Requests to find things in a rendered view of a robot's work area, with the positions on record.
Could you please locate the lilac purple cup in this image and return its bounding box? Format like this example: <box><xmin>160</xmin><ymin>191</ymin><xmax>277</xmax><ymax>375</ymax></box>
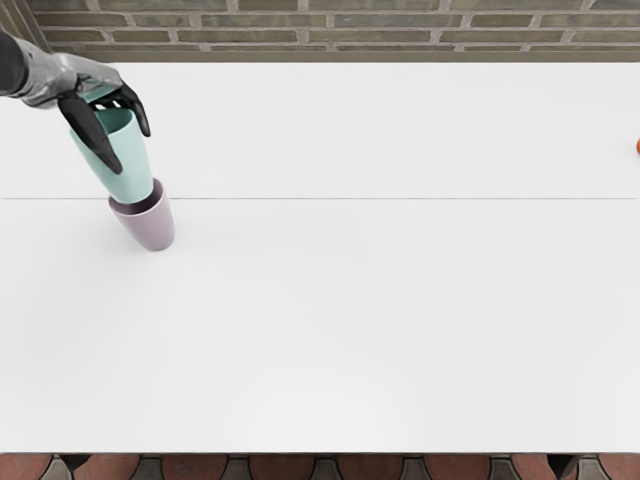
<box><xmin>108</xmin><ymin>177</ymin><xmax>176</xmax><ymax>252</ymax></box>

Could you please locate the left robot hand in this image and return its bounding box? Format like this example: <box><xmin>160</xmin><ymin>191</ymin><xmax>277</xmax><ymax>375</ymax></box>
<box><xmin>19</xmin><ymin>39</ymin><xmax>152</xmax><ymax>176</ymax></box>

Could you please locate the mint green cup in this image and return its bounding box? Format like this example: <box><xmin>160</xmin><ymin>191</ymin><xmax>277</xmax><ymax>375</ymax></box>
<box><xmin>68</xmin><ymin>86</ymin><xmax>155</xmax><ymax>205</ymax></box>

